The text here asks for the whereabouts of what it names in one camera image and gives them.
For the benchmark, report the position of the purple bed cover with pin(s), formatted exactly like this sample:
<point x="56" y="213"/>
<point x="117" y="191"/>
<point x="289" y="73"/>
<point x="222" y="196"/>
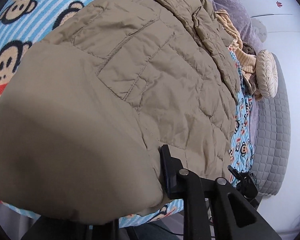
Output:
<point x="241" y="20"/>

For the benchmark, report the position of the brown fleece garment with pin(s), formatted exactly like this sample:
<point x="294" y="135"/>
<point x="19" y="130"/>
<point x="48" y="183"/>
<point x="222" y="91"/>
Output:
<point x="248" y="49"/>

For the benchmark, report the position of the blue striped monkey blanket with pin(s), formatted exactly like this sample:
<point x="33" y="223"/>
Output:
<point x="24" y="22"/>

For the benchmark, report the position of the white wardrobe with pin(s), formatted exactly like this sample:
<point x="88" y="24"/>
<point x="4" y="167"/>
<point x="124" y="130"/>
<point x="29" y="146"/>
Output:
<point x="281" y="18"/>

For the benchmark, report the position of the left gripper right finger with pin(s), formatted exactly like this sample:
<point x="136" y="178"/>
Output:
<point x="213" y="209"/>

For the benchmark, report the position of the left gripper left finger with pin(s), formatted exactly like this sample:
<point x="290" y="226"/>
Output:
<point x="50" y="228"/>

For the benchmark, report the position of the round white pleated cushion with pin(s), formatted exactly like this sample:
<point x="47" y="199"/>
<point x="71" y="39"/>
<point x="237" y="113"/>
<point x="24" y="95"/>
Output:
<point x="266" y="74"/>

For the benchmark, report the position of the cream striped fleece garment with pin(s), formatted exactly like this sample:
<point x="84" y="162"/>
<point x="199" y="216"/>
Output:
<point x="247" y="61"/>

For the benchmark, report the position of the beige puffer jacket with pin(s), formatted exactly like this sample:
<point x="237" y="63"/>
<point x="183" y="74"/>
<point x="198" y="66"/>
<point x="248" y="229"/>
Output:
<point x="84" y="117"/>

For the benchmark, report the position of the grey quilted mattress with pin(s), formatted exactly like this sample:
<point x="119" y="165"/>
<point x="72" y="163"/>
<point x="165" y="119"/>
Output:
<point x="272" y="139"/>

